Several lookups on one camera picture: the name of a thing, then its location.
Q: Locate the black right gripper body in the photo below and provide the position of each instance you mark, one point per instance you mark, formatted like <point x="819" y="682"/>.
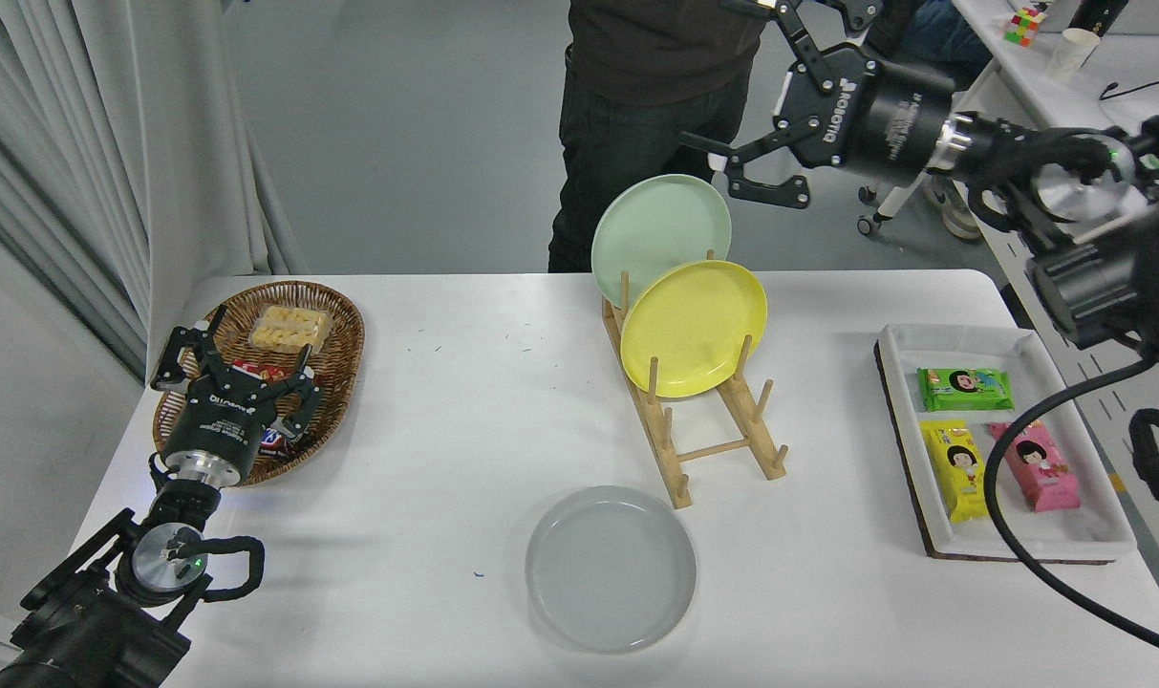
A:
<point x="875" y="119"/>

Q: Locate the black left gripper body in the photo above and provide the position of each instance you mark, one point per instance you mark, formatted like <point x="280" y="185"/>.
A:
<point x="218" y="420"/>

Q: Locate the grey plate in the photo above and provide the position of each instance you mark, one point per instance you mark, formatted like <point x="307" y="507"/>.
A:
<point x="608" y="573"/>

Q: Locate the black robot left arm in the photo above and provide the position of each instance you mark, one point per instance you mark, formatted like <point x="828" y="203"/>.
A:
<point x="82" y="631"/>

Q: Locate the pale green plate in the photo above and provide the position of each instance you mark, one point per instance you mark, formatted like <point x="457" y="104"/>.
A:
<point x="660" y="234"/>

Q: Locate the yellow plate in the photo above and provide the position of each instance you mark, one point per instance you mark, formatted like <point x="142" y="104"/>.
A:
<point x="694" y="330"/>

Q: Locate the wooden plate rack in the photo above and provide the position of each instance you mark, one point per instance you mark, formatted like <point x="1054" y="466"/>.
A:
<point x="676" y="487"/>

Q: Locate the brown candy bar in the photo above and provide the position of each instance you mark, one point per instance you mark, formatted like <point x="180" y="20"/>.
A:
<point x="275" y="441"/>

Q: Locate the red candy bar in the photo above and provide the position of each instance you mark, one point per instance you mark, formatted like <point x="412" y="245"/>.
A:
<point x="254" y="369"/>

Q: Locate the brown wicker basket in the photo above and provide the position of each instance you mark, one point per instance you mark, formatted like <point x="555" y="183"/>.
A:
<point x="335" y="334"/>

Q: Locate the clear pack of biscuits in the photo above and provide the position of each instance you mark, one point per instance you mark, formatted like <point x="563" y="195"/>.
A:
<point x="290" y="328"/>

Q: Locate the colourful puzzle cube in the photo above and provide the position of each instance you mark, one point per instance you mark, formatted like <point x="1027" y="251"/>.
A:
<point x="1024" y="27"/>

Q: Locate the white paper cup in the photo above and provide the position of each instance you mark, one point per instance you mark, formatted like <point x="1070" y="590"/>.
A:
<point x="1076" y="48"/>

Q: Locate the pale grey curtain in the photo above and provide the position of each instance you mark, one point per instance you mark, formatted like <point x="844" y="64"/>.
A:
<point x="111" y="143"/>

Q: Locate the black device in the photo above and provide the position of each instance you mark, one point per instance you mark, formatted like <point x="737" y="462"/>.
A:
<point x="1100" y="11"/>

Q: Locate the green snack pack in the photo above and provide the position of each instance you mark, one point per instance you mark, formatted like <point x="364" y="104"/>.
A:
<point x="961" y="390"/>

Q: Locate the yellow snack pack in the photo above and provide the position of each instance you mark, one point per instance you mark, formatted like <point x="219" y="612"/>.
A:
<point x="959" y="473"/>

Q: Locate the white foam tray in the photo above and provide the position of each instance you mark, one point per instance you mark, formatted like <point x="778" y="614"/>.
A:
<point x="933" y="516"/>

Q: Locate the pink snack pack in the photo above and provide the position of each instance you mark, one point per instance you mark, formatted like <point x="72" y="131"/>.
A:
<point x="1036" y="468"/>

